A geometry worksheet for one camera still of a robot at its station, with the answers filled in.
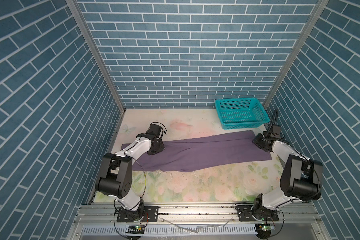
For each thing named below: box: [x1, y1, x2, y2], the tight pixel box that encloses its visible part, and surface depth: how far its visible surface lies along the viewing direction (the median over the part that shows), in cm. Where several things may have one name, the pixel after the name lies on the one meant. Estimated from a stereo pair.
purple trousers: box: [121, 130, 272, 173], surface depth 95 cm
